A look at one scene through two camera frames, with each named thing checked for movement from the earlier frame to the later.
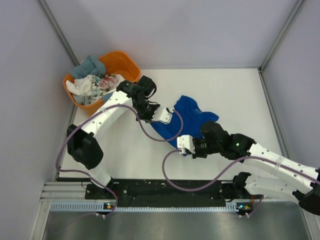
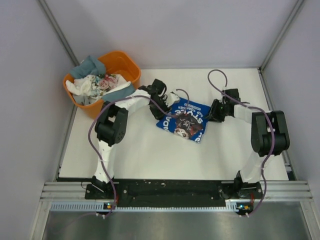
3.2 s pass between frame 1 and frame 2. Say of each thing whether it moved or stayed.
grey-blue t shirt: stayed
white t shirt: stayed
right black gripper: moved
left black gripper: moved
